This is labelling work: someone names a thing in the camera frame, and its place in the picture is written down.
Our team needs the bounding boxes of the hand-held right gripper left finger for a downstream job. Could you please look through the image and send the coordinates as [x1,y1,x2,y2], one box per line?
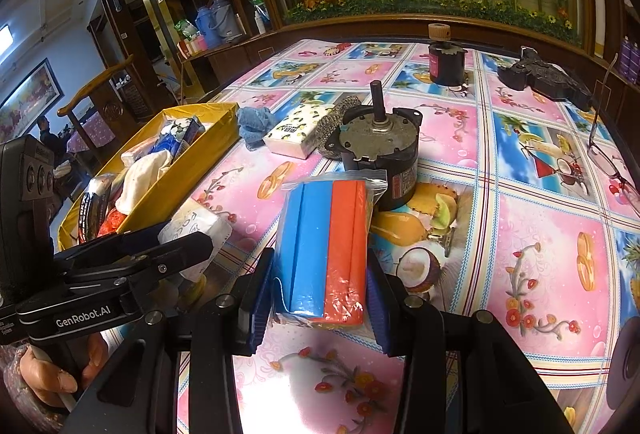
[62,250,276,434]

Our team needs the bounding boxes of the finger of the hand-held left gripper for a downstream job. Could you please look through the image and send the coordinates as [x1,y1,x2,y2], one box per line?
[52,225,168,272]
[132,232,213,287]

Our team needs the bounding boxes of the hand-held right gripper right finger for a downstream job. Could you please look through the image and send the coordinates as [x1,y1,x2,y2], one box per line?
[366,259,573,434]

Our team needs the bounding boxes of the orange plastic bag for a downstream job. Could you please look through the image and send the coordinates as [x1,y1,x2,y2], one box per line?
[97,208,125,237]

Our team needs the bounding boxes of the white tissue pack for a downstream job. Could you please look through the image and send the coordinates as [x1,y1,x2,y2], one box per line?
[159,199,234,282]

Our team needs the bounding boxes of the blue and orange sponge pack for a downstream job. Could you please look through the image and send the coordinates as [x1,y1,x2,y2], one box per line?
[270,171,388,331]

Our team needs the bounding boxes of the yellow cardboard box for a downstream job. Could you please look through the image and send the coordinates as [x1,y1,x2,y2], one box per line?
[56,102,241,253]

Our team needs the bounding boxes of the person's left hand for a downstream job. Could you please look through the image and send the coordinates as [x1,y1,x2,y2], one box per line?
[20,333,108,411]

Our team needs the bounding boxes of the blue and white plastic bag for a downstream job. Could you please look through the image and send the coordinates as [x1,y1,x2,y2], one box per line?
[150,116,203,161]

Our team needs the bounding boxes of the wooden chair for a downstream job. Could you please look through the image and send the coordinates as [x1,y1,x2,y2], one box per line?
[56,54,153,155]

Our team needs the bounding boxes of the blue cloth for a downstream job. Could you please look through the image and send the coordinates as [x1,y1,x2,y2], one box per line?
[236,106,277,151]

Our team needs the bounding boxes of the printed tablecloth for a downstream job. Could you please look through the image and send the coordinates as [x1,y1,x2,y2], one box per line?
[172,38,640,434]

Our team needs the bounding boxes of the black electric motor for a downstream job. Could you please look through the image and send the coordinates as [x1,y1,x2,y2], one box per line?
[339,81,424,211]

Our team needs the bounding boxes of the lemon print tissue pack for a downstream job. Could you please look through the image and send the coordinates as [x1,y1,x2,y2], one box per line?
[262,102,335,159]

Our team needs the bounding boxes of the steel wool scourer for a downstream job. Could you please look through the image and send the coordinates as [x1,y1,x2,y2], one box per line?
[315,96,362,159]

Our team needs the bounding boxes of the pink box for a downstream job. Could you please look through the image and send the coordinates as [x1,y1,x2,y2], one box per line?
[177,36,208,59]

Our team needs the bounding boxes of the green and white package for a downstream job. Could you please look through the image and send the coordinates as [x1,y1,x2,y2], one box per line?
[174,18,200,40]

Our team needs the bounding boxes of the blue thermos jug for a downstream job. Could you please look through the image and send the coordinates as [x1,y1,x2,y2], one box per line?
[212,0,242,45]
[196,6,216,48]

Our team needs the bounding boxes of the green and white bottle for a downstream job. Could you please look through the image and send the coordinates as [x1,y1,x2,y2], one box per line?
[249,0,273,34]

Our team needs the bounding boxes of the dark red labelled jar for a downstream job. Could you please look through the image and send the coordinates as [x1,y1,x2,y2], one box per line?
[427,24,469,85]

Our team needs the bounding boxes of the eyeglasses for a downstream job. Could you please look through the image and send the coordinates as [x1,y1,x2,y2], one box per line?
[586,54,640,211]

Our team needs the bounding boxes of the black plastic tool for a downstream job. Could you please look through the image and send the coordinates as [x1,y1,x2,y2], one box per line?
[497,46,594,113]

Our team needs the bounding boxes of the framed wall picture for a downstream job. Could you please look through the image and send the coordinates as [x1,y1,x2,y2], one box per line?
[0,58,66,137]

